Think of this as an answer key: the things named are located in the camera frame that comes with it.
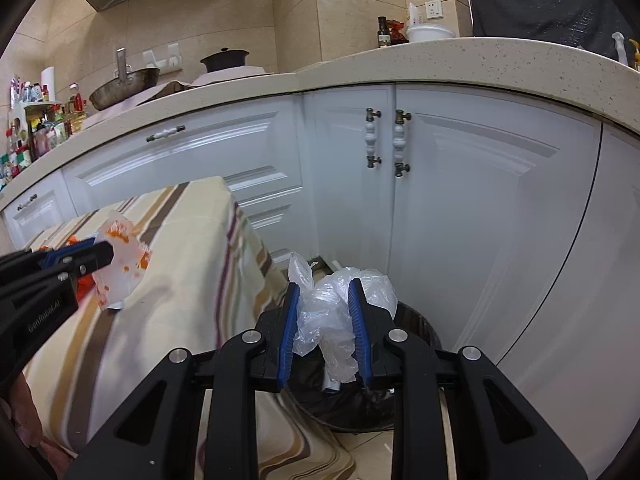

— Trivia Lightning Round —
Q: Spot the right cabinet door handle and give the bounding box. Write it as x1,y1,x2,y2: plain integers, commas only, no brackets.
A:
393,110,412,178

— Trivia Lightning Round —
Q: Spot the striped tablecloth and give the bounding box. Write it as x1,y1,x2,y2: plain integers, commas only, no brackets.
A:
22,174,357,480

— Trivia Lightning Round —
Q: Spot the spice rack with bottles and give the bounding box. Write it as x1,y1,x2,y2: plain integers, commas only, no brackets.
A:
1,77,88,183

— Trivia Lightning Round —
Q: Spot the white orange snack wrapper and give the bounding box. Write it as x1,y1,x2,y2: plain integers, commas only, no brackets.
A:
76,210,151,311

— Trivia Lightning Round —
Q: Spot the black clay pot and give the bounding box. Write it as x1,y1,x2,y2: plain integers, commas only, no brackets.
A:
201,48,250,73

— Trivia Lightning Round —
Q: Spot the person left hand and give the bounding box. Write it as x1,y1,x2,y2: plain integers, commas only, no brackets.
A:
1,373,74,479

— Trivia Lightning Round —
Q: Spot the wall power socket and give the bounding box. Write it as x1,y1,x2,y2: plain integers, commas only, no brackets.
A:
425,0,444,20

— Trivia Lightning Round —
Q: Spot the small drawer handle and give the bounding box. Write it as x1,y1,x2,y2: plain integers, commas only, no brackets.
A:
16,193,38,211

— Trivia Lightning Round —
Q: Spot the steel wok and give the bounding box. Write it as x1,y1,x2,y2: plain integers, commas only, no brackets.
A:
89,48,160,110

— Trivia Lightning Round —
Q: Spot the cabinet door handle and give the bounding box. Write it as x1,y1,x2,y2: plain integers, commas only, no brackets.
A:
364,107,382,169
393,110,412,178

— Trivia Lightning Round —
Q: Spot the dark sauce bottle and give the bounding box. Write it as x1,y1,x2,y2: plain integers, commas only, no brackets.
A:
378,16,392,48

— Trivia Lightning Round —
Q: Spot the black trash bin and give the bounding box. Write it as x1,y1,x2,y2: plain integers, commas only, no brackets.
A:
286,301,444,435

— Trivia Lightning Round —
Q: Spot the clear plastic bag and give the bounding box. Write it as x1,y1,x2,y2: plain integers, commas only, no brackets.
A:
288,254,397,391

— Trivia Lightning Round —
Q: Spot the left cabinet door handle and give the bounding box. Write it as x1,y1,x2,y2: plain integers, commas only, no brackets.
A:
364,107,382,169

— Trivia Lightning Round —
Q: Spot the white drawer handle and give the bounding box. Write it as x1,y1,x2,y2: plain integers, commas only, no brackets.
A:
145,125,186,143

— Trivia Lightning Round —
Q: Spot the person dark clothing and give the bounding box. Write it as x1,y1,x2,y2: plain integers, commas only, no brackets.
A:
469,0,639,58

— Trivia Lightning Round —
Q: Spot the white bowl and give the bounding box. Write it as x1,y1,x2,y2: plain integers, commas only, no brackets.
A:
407,23,457,42

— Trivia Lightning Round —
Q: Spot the paper towel roll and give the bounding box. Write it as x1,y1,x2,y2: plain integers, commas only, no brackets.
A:
40,66,56,101

